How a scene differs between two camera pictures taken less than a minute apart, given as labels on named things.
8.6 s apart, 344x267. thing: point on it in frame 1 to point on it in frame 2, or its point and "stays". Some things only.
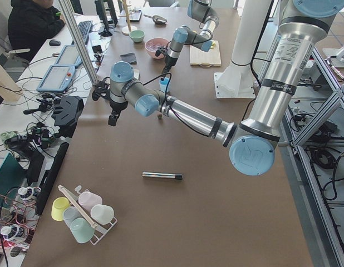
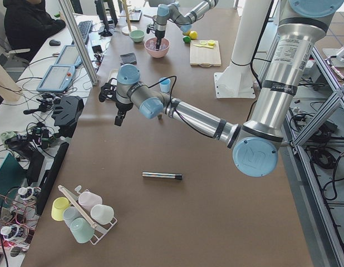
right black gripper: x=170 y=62 to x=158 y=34
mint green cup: x=82 y=231 stays
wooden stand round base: x=126 y=30 stays
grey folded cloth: x=129 y=58 stays
